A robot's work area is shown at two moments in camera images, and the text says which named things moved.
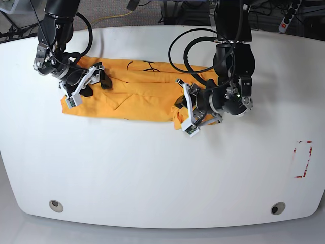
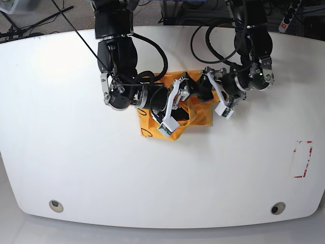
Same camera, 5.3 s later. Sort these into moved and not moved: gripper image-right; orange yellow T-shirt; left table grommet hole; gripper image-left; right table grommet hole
Moved: orange yellow T-shirt; gripper image-right; gripper image-left
Not moved: left table grommet hole; right table grommet hole
